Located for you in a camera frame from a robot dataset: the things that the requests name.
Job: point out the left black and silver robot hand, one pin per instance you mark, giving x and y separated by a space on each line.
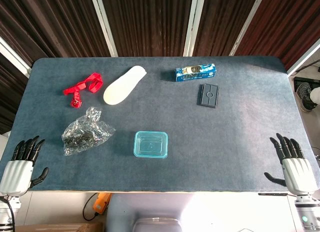
16 174

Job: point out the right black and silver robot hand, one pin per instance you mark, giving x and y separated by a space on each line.
300 174

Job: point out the clear blue plastic container lid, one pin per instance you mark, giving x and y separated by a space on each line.
150 144

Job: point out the brown cardboard box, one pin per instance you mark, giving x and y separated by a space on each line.
60 228

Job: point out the blue printed cardboard box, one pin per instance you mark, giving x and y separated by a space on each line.
195 73

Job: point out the black metal bar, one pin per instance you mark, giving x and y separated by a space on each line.
272 193

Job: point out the clear crumpled plastic bag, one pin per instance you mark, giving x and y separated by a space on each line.
85 134

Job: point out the grey knit sneaker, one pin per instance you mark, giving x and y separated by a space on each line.
305 94

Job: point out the white round object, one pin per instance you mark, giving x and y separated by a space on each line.
316 95

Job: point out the blue felt table cover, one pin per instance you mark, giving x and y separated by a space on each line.
225 142

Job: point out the orange handheld device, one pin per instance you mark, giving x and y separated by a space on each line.
101 204

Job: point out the black flat device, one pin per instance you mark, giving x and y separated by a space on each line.
307 80

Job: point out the dark grey rectangular case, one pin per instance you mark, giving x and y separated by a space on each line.
208 95

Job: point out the white shoe insole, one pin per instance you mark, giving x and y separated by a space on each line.
122 84

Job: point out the grey plastic bin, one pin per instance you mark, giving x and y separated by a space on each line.
155 225

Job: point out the white aluminium frame post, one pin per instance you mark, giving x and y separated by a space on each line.
103 22
193 22
246 24
12 55
305 55

